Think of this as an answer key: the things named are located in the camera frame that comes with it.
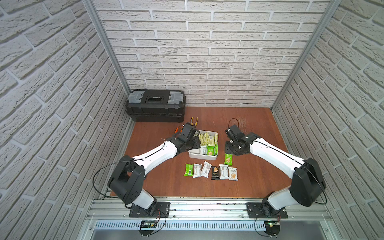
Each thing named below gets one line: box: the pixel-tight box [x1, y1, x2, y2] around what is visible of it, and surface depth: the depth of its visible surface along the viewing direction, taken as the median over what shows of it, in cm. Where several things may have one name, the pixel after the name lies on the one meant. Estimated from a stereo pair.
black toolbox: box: [125, 89, 186, 123], surface depth 102 cm
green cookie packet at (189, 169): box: [184, 163, 194, 177], surface depth 87 cm
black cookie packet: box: [211, 166, 221, 181], surface depth 87 cm
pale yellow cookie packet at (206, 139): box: [198, 132, 215, 147], surface depth 99 cm
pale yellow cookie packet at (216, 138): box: [214, 132, 219, 145], surface depth 99 cm
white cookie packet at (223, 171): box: [219, 164, 229, 180], surface depth 87 cm
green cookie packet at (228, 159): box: [224, 153, 233, 166], surface depth 92 cm
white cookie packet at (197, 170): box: [193, 163, 203, 179], surface depth 87 cm
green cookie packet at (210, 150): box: [206, 146, 215, 156], surface depth 96 cm
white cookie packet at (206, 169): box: [202, 161, 213, 179], surface depth 88 cm
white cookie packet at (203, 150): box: [199, 145, 207, 155], surface depth 96 cm
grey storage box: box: [188, 130, 219, 161], surface depth 96 cm
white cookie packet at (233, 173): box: [228, 167, 239, 181], surface depth 87 cm
